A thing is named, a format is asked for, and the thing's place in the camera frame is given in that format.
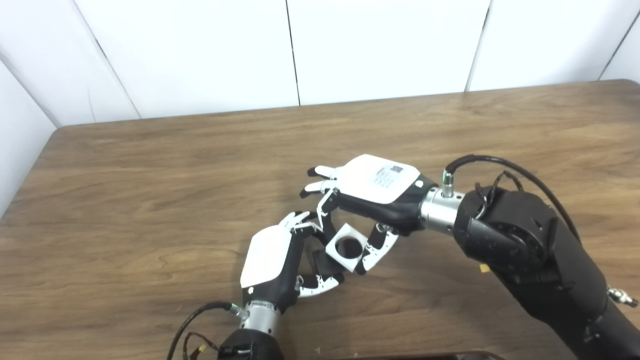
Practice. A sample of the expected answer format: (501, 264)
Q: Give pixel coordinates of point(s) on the white square piece with hole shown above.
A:
(335, 254)

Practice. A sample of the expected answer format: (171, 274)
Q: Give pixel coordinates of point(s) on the black peg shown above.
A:
(322, 262)

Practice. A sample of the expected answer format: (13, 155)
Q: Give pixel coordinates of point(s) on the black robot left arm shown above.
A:
(250, 347)

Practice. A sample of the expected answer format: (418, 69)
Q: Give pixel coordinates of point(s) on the black white robot left hand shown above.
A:
(267, 255)

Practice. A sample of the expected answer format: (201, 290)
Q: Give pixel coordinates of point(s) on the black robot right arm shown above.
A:
(530, 250)

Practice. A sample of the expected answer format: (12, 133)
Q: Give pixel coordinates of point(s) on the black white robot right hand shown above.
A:
(365, 180)

